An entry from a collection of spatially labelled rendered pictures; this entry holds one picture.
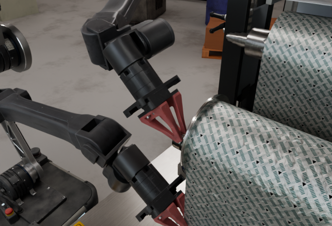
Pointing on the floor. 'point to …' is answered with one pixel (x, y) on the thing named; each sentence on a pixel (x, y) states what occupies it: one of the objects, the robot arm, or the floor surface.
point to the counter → (17, 1)
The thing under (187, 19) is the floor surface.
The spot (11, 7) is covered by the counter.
